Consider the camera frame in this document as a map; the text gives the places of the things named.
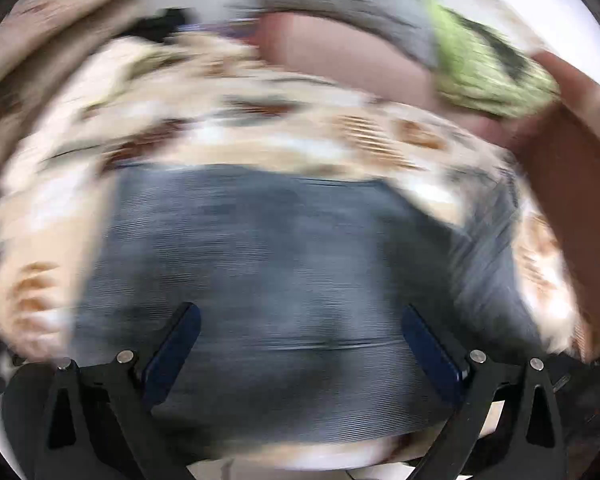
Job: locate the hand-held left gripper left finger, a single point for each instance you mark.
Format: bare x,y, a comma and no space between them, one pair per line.
172,355

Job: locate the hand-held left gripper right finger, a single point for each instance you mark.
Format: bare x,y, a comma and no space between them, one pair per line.
430,355

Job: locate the blue-grey pants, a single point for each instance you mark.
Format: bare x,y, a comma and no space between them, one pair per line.
280,260

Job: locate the brown wooden furniture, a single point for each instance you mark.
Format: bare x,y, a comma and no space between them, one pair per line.
580,185

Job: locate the beige leaf print blanket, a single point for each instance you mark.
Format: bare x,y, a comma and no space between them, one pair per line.
280,105

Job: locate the green patterned quilt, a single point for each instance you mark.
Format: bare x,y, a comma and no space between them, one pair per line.
470,70

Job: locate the black cloth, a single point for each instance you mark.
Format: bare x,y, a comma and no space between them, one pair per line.
505,55

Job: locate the pink sofa cushion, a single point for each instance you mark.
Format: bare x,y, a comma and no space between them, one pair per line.
340,55

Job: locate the black object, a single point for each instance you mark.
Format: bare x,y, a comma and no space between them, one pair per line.
165,20

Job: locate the striped beige cloth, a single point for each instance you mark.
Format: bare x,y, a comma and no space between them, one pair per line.
45,25

